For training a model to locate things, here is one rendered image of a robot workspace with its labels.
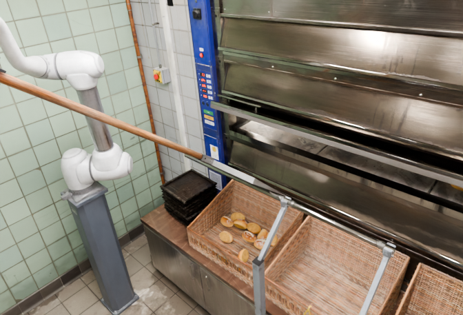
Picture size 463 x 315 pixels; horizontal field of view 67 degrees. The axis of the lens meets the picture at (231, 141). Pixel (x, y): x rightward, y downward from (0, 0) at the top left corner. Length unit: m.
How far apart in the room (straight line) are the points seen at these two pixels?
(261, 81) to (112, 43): 1.20
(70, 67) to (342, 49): 1.25
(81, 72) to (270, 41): 0.93
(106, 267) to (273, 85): 1.58
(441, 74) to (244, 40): 0.97
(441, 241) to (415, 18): 0.98
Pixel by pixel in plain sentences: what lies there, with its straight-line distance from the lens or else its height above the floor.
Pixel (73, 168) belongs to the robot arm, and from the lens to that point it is 2.15.
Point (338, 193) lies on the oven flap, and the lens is 2.00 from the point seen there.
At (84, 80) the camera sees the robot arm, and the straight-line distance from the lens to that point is 1.86.
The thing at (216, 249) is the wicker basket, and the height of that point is 0.71.
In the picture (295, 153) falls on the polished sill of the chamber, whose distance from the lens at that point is 2.02.
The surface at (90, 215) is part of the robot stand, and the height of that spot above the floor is 0.88.
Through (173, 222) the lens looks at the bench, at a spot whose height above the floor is 0.58.
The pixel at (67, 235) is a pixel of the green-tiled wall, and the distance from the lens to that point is 3.02.
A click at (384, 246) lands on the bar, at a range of 1.53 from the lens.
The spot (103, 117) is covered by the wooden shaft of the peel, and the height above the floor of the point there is 1.73.
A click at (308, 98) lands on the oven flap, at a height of 1.53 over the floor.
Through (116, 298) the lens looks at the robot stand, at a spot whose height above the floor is 0.15.
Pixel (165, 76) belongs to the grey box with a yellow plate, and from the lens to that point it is 2.57.
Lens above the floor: 2.22
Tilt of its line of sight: 29 degrees down
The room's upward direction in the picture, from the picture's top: 4 degrees counter-clockwise
